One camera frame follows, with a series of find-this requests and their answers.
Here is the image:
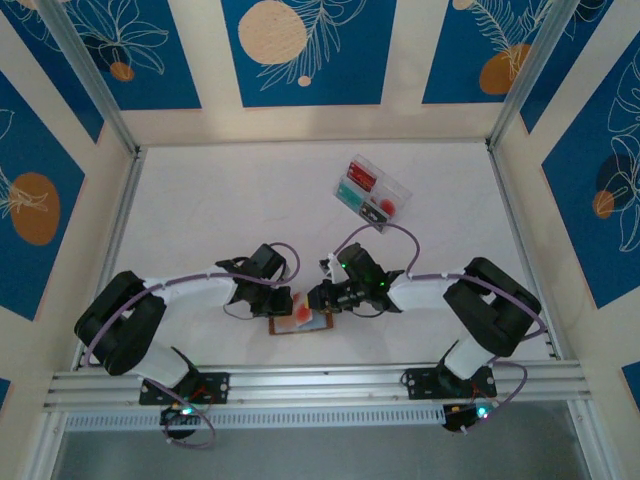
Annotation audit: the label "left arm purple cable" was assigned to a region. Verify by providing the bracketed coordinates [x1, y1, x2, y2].
[82, 241, 301, 450]

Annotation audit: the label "black card stack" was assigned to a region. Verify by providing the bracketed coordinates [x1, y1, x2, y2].
[360, 200, 390, 225]

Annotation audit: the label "brown leather card holder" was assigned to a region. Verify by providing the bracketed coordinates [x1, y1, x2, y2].
[269, 292, 336, 337]

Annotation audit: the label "left controller board green light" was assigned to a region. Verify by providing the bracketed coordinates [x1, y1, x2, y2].
[159, 402, 204, 434]

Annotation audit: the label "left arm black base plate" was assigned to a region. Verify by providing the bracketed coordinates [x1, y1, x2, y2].
[138, 370, 232, 405]

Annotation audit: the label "aluminium frame post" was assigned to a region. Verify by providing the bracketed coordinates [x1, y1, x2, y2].
[37, 0, 142, 156]
[487, 0, 585, 151]

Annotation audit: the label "white card with red circle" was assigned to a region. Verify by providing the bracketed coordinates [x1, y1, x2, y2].
[292, 293, 315, 325]

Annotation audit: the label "aluminium side rail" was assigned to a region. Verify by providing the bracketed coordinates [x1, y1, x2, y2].
[72, 144, 146, 371]
[484, 142, 564, 361]

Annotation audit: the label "left thin black camera cable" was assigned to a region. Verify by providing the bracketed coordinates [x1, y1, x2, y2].
[223, 302, 264, 320]

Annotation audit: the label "right controller board green light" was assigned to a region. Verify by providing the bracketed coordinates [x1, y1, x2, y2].
[442, 402, 494, 435]

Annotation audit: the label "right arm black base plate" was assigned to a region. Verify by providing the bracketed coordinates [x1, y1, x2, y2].
[403, 366, 499, 401]

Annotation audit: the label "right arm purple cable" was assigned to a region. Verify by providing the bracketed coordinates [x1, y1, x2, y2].
[332, 222, 549, 435]

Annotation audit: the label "red card stack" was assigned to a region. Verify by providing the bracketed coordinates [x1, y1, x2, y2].
[348, 160, 380, 192]

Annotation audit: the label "white red-circle card stack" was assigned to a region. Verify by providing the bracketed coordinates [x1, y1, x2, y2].
[374, 192, 402, 217]

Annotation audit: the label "white slotted cable duct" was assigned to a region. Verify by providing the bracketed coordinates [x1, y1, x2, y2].
[63, 405, 447, 432]

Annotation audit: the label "aluminium cross rail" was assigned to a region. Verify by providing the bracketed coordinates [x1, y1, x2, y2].
[42, 360, 594, 414]

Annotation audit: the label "controller board green light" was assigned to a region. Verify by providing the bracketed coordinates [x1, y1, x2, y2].
[159, 402, 204, 434]
[442, 402, 494, 435]

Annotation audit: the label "clear acrylic card stand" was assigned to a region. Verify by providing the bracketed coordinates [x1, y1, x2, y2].
[332, 153, 414, 236]

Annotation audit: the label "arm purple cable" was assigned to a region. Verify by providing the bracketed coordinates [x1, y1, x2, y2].
[332, 222, 549, 435]
[82, 241, 301, 450]

